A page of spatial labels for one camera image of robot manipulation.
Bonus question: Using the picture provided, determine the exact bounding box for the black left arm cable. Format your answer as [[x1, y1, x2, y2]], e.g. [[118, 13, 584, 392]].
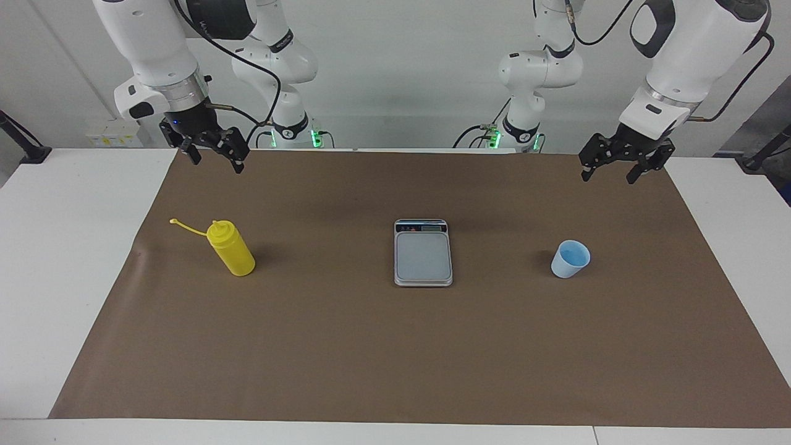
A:
[[564, 0, 776, 122]]

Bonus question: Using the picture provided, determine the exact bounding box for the brown table mat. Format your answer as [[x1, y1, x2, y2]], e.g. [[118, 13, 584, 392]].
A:
[[48, 148, 791, 428]]

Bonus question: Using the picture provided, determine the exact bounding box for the white wall socket box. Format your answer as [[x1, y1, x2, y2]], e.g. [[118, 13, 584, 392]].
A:
[[85, 119, 144, 148]]

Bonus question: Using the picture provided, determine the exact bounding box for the light blue plastic cup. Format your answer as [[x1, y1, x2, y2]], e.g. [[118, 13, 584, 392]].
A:
[[551, 240, 591, 279]]

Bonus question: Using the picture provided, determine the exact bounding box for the yellow squeeze seasoning bottle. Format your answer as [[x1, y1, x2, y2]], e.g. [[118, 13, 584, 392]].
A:
[[170, 218, 256, 277]]

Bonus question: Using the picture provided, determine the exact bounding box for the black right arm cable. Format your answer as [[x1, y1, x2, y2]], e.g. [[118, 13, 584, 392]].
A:
[[175, 0, 283, 144]]

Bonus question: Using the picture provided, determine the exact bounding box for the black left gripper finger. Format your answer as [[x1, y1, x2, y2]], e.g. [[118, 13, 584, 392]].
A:
[[626, 145, 675, 185], [579, 135, 611, 182]]

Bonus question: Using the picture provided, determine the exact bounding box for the black base power cable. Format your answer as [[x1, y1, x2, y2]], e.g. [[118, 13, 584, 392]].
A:
[[244, 121, 276, 149], [452, 99, 510, 149]]

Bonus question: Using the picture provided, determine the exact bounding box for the silver digital kitchen scale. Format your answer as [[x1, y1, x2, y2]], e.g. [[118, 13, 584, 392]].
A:
[[394, 219, 454, 287]]

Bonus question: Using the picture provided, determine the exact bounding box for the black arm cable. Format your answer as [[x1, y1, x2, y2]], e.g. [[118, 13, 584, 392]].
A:
[[564, 0, 776, 122], [175, 0, 283, 144]]

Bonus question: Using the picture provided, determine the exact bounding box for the black clamp stand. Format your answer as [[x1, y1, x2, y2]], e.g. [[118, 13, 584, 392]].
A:
[[0, 110, 52, 164], [735, 124, 791, 172]]

